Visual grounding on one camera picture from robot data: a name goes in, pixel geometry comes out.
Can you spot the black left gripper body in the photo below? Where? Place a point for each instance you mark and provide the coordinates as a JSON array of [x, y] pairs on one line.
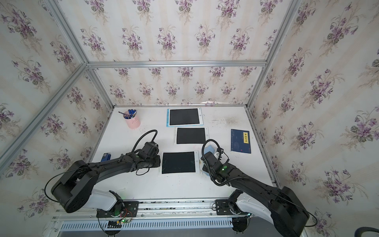
[[152, 163]]

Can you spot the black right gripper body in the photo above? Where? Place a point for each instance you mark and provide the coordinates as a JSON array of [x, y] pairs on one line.
[[210, 172]]

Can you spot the white framed tablet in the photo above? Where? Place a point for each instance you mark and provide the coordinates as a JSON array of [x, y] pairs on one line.
[[194, 135], [179, 163]]

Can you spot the blue framed drawing tablet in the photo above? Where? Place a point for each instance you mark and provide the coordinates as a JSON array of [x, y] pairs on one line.
[[184, 117]]

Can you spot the light blue microfiber cloth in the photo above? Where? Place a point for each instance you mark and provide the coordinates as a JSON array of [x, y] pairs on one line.
[[209, 149]]

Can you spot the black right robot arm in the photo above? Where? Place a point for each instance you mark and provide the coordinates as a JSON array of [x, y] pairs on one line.
[[289, 215]]

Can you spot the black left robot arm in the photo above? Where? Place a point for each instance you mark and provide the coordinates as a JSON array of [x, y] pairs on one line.
[[74, 189]]

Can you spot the dark blue book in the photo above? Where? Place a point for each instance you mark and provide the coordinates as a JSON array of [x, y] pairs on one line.
[[240, 141]]

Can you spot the pink pen cup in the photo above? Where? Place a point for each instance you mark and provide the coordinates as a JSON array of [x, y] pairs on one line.
[[132, 122]]

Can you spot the small green circuit board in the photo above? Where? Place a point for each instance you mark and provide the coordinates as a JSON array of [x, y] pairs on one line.
[[118, 224]]

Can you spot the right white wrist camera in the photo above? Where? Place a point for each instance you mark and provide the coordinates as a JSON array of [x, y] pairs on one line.
[[218, 153]]

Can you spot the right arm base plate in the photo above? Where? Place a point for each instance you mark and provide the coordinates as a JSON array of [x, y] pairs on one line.
[[224, 207]]

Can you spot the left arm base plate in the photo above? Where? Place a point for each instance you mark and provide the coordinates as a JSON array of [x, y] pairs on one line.
[[127, 209]]

